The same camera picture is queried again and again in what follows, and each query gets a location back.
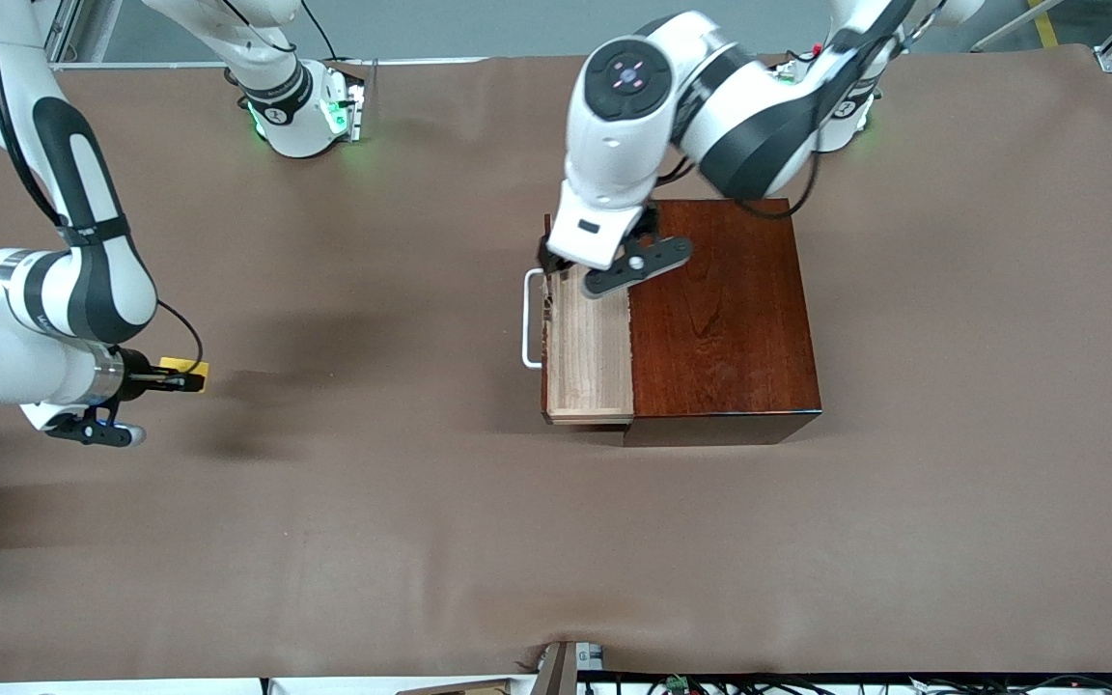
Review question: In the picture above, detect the light wood drawer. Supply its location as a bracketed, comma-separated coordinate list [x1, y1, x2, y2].
[541, 214, 637, 428]

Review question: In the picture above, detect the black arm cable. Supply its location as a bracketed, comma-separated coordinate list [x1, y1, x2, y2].
[657, 0, 953, 223]
[0, 0, 206, 379]

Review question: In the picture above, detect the black right base cable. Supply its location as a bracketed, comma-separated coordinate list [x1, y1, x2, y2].
[301, 0, 342, 63]

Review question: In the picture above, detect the brown table cover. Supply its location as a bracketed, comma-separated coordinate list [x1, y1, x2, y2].
[0, 43, 1112, 682]

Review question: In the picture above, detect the grey bar with yellow tape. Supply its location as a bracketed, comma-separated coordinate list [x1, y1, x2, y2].
[969, 0, 1067, 54]

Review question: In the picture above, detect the dark red-brown wooden cabinet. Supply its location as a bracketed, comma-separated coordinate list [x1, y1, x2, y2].
[625, 198, 824, 448]

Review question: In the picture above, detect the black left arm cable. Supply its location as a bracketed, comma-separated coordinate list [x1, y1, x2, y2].
[657, 0, 953, 223]

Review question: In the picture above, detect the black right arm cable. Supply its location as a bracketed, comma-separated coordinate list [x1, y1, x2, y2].
[0, 0, 206, 379]

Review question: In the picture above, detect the white metal drawer handle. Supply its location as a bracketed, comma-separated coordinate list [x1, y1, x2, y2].
[520, 267, 548, 372]

